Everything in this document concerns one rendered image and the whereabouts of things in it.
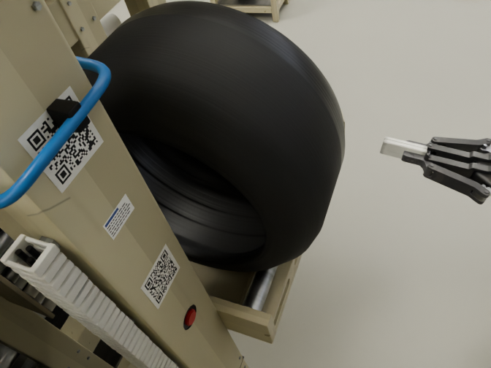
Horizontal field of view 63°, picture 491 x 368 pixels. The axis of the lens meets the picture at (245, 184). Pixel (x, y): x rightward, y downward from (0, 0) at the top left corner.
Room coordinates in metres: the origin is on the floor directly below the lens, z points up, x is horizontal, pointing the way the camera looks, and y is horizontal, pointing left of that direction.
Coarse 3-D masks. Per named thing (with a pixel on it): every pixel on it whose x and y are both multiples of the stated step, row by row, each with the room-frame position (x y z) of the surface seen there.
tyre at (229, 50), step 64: (128, 64) 0.55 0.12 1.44; (192, 64) 0.52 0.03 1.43; (256, 64) 0.53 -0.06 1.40; (128, 128) 0.50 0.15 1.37; (192, 128) 0.45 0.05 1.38; (256, 128) 0.43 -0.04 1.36; (320, 128) 0.48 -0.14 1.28; (192, 192) 0.73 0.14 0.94; (256, 192) 0.40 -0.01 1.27; (320, 192) 0.40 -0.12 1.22; (192, 256) 0.50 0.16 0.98; (256, 256) 0.41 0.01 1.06
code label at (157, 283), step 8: (168, 248) 0.35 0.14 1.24; (160, 256) 0.34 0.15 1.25; (168, 256) 0.35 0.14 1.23; (160, 264) 0.33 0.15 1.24; (168, 264) 0.34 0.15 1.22; (176, 264) 0.35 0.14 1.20; (152, 272) 0.32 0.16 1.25; (160, 272) 0.32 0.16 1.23; (168, 272) 0.33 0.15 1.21; (176, 272) 0.34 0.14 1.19; (152, 280) 0.31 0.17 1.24; (160, 280) 0.32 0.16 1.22; (168, 280) 0.33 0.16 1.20; (144, 288) 0.29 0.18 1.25; (152, 288) 0.30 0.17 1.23; (160, 288) 0.31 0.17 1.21; (168, 288) 0.32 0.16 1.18; (152, 296) 0.30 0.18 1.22; (160, 296) 0.30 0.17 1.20; (160, 304) 0.30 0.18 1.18
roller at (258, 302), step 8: (256, 272) 0.45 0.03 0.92; (264, 272) 0.45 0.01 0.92; (272, 272) 0.45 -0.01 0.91; (256, 280) 0.43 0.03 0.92; (264, 280) 0.43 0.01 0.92; (272, 280) 0.43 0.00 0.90; (248, 288) 0.42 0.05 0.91; (256, 288) 0.41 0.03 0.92; (264, 288) 0.41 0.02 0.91; (248, 296) 0.40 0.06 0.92; (256, 296) 0.39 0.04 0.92; (264, 296) 0.40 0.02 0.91; (248, 304) 0.38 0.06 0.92; (256, 304) 0.38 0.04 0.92
